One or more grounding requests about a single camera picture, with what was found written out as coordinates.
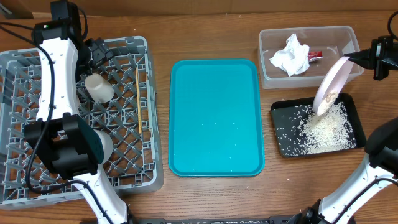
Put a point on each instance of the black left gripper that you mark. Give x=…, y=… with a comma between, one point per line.
x=102, y=53

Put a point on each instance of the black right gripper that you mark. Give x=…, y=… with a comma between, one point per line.
x=370, y=57

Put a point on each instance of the white plate with food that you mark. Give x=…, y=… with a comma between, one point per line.
x=331, y=85

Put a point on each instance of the cream white cup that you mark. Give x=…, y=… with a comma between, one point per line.
x=99, y=89

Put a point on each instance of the red snack wrapper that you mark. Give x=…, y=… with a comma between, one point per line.
x=314, y=56

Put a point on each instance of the white napkin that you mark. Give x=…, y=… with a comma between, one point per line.
x=293, y=58

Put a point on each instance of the grey ceramic bowl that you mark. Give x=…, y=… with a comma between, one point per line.
x=107, y=145

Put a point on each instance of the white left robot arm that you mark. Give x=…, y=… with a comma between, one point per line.
x=59, y=137

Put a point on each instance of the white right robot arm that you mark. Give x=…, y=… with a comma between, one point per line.
x=378, y=168

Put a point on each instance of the grey plastic dishwasher rack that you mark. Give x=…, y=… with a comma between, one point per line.
x=135, y=165

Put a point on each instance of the clear plastic bin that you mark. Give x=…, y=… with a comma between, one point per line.
x=332, y=41

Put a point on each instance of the spilled rice pile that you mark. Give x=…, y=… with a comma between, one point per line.
x=300, y=132

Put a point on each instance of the black tray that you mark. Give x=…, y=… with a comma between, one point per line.
x=352, y=113

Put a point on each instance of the teal plastic tray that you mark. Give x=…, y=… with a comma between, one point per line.
x=215, y=120

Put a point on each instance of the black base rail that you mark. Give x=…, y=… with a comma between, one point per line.
x=270, y=220

